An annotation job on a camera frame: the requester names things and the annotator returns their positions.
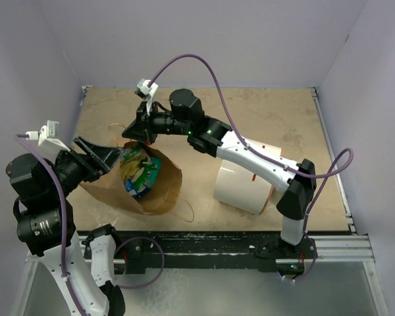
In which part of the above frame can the brown paper bag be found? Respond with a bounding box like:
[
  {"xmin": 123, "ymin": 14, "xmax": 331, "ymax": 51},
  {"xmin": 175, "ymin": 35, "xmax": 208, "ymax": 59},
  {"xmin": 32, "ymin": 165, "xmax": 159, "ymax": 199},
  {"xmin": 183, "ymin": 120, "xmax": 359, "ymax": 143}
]
[{"xmin": 81, "ymin": 137, "xmax": 195, "ymax": 223}]

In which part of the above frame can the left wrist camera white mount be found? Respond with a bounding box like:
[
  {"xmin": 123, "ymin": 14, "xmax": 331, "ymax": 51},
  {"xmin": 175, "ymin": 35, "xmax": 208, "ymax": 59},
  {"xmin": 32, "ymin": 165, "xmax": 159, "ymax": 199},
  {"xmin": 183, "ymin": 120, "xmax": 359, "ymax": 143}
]
[{"xmin": 26, "ymin": 120, "xmax": 70, "ymax": 154}]

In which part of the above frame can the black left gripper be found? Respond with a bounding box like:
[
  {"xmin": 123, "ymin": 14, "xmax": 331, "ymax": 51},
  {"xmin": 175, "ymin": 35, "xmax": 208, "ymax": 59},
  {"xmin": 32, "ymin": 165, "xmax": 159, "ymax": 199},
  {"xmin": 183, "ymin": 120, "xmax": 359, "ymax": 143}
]
[{"xmin": 47, "ymin": 134, "xmax": 123, "ymax": 194}]

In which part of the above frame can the green yellow snack bag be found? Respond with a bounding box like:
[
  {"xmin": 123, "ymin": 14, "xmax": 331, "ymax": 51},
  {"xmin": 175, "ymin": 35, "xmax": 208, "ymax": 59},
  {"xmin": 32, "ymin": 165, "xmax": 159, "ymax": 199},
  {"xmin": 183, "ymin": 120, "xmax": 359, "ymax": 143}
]
[{"xmin": 120, "ymin": 143, "xmax": 161, "ymax": 199}]

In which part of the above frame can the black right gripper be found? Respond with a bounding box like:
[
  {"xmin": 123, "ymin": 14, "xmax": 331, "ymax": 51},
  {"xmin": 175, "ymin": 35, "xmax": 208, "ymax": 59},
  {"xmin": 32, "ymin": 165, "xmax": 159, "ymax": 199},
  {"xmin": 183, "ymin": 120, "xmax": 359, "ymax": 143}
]
[{"xmin": 123, "ymin": 99, "xmax": 191, "ymax": 145}]

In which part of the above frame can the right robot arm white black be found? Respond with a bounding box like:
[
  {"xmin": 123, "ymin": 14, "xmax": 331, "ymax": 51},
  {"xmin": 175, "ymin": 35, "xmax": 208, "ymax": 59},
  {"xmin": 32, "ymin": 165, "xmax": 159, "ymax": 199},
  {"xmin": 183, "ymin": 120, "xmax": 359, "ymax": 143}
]
[{"xmin": 122, "ymin": 88, "xmax": 317, "ymax": 257}]

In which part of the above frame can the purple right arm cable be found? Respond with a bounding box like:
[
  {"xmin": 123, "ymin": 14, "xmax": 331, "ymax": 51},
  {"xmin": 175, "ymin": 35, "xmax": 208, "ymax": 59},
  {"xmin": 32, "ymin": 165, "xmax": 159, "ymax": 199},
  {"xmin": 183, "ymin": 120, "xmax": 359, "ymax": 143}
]
[{"xmin": 149, "ymin": 53, "xmax": 355, "ymax": 284}]

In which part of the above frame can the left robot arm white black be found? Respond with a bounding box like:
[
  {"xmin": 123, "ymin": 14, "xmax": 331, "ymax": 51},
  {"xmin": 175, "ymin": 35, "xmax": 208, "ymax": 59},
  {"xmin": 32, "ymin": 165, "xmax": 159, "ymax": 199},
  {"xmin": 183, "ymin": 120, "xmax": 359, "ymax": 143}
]
[{"xmin": 5, "ymin": 134, "xmax": 125, "ymax": 315}]

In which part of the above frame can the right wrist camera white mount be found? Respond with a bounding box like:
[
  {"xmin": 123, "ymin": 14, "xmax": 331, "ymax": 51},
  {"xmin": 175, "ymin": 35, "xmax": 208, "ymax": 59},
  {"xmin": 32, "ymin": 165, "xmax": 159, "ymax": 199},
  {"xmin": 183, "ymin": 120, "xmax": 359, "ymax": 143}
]
[{"xmin": 134, "ymin": 78, "xmax": 159, "ymax": 116}]

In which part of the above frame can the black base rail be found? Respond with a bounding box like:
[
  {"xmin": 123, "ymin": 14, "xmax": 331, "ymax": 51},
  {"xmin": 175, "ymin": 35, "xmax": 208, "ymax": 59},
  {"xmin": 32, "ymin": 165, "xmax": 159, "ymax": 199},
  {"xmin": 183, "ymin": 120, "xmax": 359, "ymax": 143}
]
[{"xmin": 78, "ymin": 230, "xmax": 317, "ymax": 274}]

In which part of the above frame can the white cylindrical toy drum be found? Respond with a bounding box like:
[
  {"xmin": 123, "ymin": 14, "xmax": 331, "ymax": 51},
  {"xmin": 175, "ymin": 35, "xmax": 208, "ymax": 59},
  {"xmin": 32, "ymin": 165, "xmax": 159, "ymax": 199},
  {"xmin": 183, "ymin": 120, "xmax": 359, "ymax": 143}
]
[{"xmin": 213, "ymin": 132, "xmax": 282, "ymax": 215}]

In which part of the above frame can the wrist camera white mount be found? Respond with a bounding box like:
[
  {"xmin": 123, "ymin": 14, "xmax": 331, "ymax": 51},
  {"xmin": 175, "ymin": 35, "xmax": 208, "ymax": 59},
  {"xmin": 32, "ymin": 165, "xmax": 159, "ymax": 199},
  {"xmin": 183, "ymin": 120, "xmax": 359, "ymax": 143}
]
[
  {"xmin": 26, "ymin": 120, "xmax": 70, "ymax": 154},
  {"xmin": 134, "ymin": 78, "xmax": 159, "ymax": 116}
]

